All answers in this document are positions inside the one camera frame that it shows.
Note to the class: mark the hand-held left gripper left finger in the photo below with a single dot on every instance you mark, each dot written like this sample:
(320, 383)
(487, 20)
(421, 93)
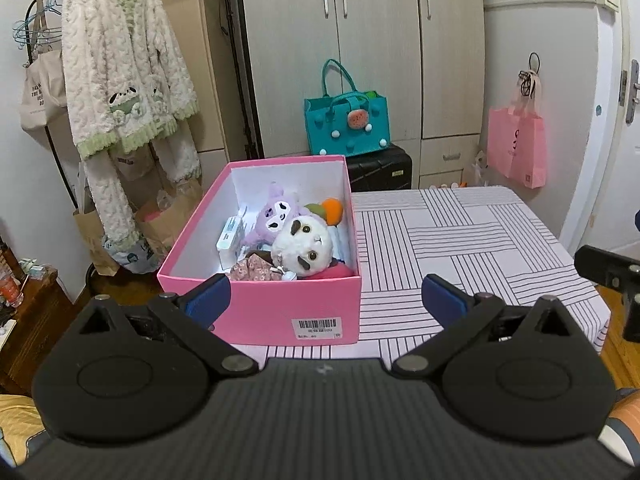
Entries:
(212, 296)

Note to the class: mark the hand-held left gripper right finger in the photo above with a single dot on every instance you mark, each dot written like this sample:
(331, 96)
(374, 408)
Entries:
(442, 301)

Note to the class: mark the floral cloth pouch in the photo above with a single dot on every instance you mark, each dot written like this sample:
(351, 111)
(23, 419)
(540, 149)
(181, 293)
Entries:
(252, 267)

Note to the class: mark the small white tissue pack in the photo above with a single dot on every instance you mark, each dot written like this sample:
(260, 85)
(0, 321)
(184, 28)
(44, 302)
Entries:
(231, 233)

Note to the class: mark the pink cardboard box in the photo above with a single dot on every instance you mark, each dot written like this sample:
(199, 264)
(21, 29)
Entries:
(280, 310)

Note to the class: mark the purple plush toy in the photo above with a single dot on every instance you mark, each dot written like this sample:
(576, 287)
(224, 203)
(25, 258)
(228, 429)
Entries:
(277, 215)

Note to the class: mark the white cat plush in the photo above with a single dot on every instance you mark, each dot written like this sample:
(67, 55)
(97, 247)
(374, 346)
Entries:
(305, 247)

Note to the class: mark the striped tablecloth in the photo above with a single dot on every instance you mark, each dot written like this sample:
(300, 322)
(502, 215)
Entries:
(475, 250)

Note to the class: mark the white patterned plastic bag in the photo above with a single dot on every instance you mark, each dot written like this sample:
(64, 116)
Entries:
(135, 256)

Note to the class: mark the white door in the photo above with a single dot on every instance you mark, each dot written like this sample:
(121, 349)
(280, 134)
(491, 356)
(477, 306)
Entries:
(617, 120)

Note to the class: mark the pink fluffy item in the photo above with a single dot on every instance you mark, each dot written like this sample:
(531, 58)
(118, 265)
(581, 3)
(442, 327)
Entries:
(150, 214)

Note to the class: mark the small artificial flowers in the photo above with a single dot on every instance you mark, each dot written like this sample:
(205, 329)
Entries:
(445, 186)

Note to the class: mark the plain brown paper bag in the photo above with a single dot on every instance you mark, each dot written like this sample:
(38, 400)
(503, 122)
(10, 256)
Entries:
(95, 242)

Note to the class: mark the clear white plastic bag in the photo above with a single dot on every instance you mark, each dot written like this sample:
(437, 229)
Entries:
(477, 170)

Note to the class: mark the pink tote bag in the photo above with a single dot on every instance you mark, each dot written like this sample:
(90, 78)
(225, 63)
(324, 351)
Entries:
(517, 145)

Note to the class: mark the black suitcase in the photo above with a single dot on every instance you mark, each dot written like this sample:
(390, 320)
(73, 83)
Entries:
(380, 170)

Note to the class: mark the fluffy cream pajama pants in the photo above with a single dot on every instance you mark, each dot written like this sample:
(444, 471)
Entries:
(107, 195)

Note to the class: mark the orange striped cloth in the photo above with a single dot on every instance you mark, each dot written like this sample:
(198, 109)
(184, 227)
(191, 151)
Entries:
(625, 412)

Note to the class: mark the wooden nightstand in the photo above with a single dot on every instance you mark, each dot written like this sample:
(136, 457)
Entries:
(30, 325)

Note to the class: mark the orange drink bottle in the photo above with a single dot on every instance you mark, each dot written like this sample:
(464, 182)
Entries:
(10, 287)

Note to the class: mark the teal felt handbag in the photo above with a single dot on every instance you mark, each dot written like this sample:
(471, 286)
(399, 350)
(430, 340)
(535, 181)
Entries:
(347, 120)

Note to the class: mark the black clothes rack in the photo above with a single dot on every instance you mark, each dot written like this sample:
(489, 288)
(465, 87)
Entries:
(52, 145)

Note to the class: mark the black stand pole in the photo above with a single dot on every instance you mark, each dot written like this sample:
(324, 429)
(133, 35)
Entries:
(237, 70)

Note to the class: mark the yellow and grey quilt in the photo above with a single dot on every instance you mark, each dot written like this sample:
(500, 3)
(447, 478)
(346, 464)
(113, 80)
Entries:
(15, 427)

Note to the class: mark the fluffy cream pajama top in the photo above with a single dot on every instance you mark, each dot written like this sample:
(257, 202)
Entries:
(125, 60)

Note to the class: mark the canvas tote bag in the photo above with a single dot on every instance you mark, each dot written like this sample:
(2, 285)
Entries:
(40, 92)

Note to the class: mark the beige wardrobe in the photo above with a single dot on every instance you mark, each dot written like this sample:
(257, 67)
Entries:
(375, 20)

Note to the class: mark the light blue clothes hangers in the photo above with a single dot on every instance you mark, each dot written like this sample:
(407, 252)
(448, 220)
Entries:
(35, 27)

